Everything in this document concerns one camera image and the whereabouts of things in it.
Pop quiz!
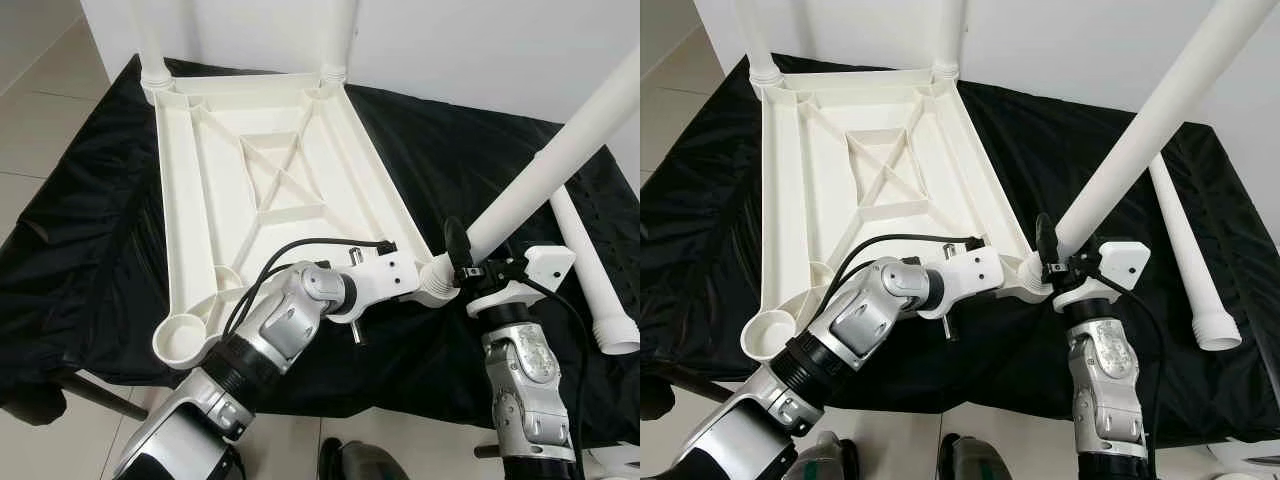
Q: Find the white plastic children table top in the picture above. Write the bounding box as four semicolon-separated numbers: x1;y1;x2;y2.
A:
152;68;456;371
740;65;1056;363

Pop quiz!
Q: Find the black table cloth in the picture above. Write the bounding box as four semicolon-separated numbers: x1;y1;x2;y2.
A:
0;55;641;446
640;52;1280;446

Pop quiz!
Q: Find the grey robot right leg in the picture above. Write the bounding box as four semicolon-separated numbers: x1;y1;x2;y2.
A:
318;438;401;480
937;433;1013;480

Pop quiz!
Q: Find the grey robot leg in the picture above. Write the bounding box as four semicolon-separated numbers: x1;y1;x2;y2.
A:
795;432;863;480
318;438;401;480
937;433;1013;480

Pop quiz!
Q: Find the grey robot left leg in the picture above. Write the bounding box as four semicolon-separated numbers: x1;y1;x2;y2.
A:
795;432;863;480

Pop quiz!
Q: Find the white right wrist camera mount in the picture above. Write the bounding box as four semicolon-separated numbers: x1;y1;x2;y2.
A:
1052;240;1151;313
465;243;578;321

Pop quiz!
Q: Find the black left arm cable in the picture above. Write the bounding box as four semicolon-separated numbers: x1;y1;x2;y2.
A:
222;237;396;336
818;233;984;331

